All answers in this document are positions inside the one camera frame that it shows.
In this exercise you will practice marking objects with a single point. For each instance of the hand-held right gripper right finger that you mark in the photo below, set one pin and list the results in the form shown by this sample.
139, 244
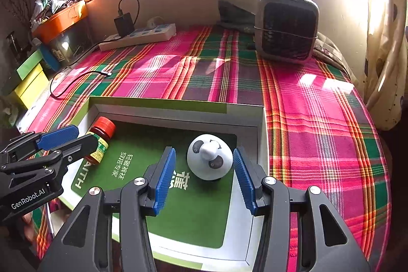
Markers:
244, 182

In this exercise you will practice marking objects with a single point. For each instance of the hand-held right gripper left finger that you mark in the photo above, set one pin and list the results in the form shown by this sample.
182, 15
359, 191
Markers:
164, 179

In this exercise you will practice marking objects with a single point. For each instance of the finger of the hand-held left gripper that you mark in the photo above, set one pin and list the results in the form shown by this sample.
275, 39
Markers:
59, 136
79, 147

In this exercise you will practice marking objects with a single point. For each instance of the brown bottle with red cap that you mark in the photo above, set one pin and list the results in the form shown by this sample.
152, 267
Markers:
104, 128

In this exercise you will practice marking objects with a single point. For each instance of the white panda dome toy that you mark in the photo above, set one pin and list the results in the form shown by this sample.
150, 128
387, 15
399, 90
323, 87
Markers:
200, 170

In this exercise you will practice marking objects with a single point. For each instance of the green-lined cardboard box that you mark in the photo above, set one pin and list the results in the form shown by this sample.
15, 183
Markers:
191, 221

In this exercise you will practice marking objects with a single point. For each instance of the white ribbed object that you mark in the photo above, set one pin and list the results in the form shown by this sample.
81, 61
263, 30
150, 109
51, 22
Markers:
35, 114

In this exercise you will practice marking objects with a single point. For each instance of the pale plastic bag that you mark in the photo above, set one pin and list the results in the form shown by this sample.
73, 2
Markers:
8, 114

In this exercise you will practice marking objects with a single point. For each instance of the yellow box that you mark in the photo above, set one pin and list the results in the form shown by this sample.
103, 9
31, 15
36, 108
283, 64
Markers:
32, 87

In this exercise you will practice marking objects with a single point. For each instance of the green box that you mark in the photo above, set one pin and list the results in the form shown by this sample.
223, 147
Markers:
28, 66

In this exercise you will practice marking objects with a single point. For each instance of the blue box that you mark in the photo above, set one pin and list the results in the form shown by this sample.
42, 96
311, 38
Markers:
49, 57

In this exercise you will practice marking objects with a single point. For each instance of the pink green plaid blanket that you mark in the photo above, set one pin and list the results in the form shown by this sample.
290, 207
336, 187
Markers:
318, 131

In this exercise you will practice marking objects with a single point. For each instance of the glass tank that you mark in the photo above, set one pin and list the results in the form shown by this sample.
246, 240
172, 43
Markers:
73, 39

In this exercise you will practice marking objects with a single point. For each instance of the dark glass jar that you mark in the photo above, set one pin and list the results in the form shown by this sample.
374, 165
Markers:
13, 45

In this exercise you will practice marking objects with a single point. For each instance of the orange tray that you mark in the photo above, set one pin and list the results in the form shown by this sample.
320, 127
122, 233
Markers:
60, 23

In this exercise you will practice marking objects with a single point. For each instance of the black charger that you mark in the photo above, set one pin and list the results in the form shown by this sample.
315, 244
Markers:
123, 25

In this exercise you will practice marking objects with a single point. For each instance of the white power strip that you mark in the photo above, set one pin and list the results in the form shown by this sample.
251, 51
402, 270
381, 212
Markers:
149, 34

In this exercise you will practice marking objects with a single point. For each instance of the pile of clutter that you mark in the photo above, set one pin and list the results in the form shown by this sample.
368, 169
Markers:
54, 2

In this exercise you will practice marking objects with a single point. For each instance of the white plug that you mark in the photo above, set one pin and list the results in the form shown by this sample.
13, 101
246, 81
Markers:
154, 22

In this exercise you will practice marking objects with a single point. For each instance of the dark patterned cloth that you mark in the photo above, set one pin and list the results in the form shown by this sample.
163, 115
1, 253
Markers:
331, 55

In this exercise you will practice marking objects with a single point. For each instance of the grey space heater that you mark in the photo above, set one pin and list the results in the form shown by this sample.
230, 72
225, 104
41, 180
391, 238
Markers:
283, 29

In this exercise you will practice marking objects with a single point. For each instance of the dark folded cloth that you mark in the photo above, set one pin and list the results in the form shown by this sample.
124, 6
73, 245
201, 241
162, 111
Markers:
236, 17

